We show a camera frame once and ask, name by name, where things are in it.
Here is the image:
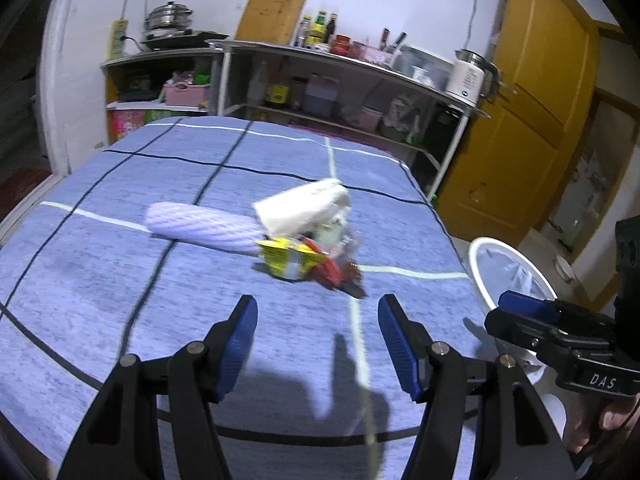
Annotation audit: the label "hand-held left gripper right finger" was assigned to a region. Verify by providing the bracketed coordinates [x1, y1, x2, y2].
[377, 294, 583, 480]

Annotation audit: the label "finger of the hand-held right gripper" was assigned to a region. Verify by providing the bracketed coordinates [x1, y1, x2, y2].
[484, 307, 576, 366]
[497, 290, 613, 333]

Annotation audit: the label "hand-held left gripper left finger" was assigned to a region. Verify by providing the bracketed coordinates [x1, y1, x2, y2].
[57, 294, 259, 480]

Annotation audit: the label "clear plastic bin liner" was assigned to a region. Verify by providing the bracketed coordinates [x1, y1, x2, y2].
[475, 242, 553, 311]

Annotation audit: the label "white round trash bin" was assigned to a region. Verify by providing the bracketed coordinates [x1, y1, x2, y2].
[467, 236, 558, 376]

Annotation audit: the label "clear red plastic wrapper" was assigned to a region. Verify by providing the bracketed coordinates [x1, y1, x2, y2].
[300, 217, 370, 300]

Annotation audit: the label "yellow snack packet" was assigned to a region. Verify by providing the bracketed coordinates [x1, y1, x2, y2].
[255, 237, 326, 281]

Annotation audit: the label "person's right hand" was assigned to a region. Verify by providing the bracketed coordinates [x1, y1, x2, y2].
[562, 392, 640, 463]

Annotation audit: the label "blue checked blanket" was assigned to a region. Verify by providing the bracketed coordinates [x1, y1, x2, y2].
[0, 116, 501, 480]

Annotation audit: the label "yellow wooden door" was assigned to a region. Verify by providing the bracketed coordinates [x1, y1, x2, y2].
[435, 0, 601, 243]

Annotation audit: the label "crumpled plastic bags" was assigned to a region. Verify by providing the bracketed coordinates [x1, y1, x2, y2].
[382, 95, 421, 133]

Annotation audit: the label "pink lidded tub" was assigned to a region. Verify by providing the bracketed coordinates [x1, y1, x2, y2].
[357, 105, 383, 131]

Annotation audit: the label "white electric kettle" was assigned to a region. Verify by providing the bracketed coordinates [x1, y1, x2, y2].
[445, 49, 501, 100]

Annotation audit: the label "pink floral box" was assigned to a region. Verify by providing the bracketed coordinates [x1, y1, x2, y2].
[109, 109, 147, 143]

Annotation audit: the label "clear white lidded container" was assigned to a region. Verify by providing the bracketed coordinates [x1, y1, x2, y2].
[397, 45, 453, 86]

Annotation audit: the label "pink plastic basket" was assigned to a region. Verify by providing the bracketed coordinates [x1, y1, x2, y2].
[164, 82, 211, 108]

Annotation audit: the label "dark liquid jug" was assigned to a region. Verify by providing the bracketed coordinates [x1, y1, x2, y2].
[302, 74, 337, 117]

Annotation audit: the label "yellow label bottle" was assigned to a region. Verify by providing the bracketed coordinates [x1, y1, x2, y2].
[264, 67, 291, 109]

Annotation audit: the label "white plastic bottle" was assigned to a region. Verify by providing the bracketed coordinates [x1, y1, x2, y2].
[247, 62, 268, 106]

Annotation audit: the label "tall white shelf unit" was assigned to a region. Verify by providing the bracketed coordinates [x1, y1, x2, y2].
[206, 39, 493, 196]

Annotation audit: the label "pink knife block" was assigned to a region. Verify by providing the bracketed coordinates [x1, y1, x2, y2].
[357, 27, 408, 66]

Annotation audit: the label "low white shelf unit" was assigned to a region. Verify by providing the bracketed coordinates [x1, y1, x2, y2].
[100, 47, 223, 146]

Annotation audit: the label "black induction cooker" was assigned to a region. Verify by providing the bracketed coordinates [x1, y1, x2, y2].
[140, 30, 231, 51]

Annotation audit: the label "yellow power strip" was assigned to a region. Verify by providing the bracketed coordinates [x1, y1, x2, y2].
[107, 19, 128, 61]

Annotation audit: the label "steel cooking pot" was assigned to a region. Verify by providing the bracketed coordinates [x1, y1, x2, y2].
[144, 1, 193, 33]

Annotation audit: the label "wooden cutting board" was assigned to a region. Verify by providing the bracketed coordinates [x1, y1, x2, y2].
[235, 0, 311, 46]

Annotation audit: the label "metal door handle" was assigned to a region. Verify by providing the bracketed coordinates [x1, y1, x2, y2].
[492, 72, 519, 97]

